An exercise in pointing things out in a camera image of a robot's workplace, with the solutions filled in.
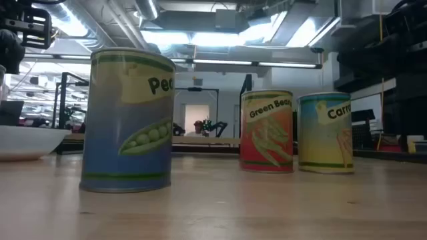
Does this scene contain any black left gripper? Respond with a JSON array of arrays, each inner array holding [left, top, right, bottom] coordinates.
[[3, 6, 53, 50]]

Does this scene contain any blue peas can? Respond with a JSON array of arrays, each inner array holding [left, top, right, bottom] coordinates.
[[79, 47, 177, 193]]

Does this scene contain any red green beans can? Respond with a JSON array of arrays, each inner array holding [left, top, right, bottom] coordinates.
[[239, 89, 294, 174]]

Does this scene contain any yellow carrots can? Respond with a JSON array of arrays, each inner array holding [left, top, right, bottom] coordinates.
[[296, 92, 355, 175]]

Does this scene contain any wooden shelf board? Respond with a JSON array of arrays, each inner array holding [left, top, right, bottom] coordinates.
[[65, 133, 241, 146]]

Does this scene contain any black monitor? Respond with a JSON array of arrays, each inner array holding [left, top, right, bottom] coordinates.
[[0, 99, 25, 127]]

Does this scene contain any white round bowl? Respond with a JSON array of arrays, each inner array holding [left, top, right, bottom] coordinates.
[[0, 125, 72, 162]]

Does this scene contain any long ceiling light bar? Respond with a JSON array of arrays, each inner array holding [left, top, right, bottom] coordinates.
[[23, 53, 324, 70]]

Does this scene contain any person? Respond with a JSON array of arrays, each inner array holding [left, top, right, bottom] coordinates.
[[185, 119, 205, 137]]

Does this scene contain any grey ceiling junction box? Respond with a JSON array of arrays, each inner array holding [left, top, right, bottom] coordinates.
[[215, 9, 242, 33]]

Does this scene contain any black perforated metal stand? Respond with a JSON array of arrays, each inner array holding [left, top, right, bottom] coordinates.
[[350, 109, 377, 150]]

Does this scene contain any whiteboard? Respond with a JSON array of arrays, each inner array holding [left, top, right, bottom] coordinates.
[[350, 93, 383, 133]]

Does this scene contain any red flat box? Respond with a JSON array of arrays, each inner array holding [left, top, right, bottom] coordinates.
[[378, 145, 404, 153]]

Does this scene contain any ribbed silver ceiling duct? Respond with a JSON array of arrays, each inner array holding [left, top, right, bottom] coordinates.
[[49, 2, 116, 51]]

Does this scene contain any black shelf frame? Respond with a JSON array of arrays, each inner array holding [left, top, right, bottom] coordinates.
[[51, 71, 254, 156]]

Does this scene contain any silver round ceiling duct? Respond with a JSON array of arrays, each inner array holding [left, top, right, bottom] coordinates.
[[134, 0, 161, 21]]

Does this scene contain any black aluminium rig frame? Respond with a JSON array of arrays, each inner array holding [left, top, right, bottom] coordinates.
[[352, 149, 427, 165]]

